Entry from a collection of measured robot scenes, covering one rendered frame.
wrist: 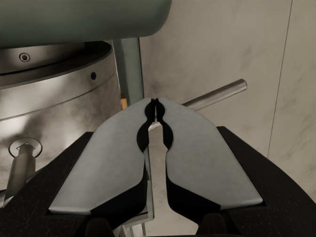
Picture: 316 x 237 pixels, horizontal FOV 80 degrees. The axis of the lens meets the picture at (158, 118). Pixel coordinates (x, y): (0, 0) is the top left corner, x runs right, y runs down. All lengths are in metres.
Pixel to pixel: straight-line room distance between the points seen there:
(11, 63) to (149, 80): 1.35
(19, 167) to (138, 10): 0.19
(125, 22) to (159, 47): 1.33
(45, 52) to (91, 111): 0.09
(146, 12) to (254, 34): 1.74
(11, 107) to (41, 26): 0.10
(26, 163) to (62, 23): 0.14
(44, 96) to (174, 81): 1.46
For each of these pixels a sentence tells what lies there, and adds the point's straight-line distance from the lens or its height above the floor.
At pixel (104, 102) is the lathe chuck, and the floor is 1.17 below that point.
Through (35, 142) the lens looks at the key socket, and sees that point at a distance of 0.28.
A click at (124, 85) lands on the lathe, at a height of 0.54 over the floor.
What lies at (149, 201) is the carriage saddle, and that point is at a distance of 0.93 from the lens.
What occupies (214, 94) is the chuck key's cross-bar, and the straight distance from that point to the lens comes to 0.19.
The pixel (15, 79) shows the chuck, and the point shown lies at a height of 1.21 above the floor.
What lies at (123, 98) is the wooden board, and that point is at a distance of 0.61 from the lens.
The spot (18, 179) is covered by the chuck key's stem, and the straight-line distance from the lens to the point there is 0.23.
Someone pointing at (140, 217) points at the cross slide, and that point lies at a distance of 0.93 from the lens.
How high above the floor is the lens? 1.45
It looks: 55 degrees down
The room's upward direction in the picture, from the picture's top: 152 degrees clockwise
